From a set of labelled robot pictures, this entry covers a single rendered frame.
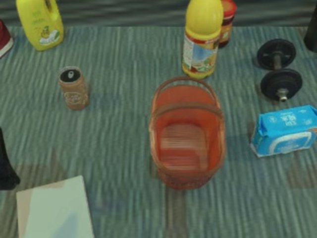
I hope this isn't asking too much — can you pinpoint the brown drink can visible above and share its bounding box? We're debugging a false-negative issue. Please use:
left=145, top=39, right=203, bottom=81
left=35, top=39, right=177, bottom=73
left=58, top=66, right=90, bottom=111

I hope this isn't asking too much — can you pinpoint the black bottle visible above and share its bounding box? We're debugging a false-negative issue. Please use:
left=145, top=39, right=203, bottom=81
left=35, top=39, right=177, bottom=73
left=304, top=4, right=317, bottom=53

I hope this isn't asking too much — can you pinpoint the black dumbbell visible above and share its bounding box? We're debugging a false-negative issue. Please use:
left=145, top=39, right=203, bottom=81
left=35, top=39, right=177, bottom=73
left=256, top=39, right=303, bottom=102

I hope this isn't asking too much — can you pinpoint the red jar with label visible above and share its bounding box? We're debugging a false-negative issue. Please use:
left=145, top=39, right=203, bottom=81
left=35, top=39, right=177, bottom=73
left=218, top=0, right=237, bottom=49

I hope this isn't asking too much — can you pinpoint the yellow juice bottle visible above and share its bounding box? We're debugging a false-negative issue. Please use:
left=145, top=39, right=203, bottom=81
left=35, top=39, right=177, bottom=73
left=182, top=0, right=223, bottom=80

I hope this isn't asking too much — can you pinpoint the blue wet wipes pack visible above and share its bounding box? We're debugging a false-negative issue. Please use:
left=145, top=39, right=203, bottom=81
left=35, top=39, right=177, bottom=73
left=249, top=104, right=317, bottom=158

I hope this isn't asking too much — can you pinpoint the red and white shoe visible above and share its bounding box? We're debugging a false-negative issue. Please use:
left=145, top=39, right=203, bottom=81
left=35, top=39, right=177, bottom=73
left=0, top=19, right=14, bottom=59

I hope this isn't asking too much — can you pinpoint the yellow jug with handle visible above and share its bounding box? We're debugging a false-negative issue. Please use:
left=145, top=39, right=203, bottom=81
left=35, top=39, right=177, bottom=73
left=15, top=0, right=64, bottom=52

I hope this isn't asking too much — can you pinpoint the orange plastic basket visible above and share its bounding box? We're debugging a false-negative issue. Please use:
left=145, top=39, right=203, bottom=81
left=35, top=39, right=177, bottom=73
left=149, top=76, right=226, bottom=191

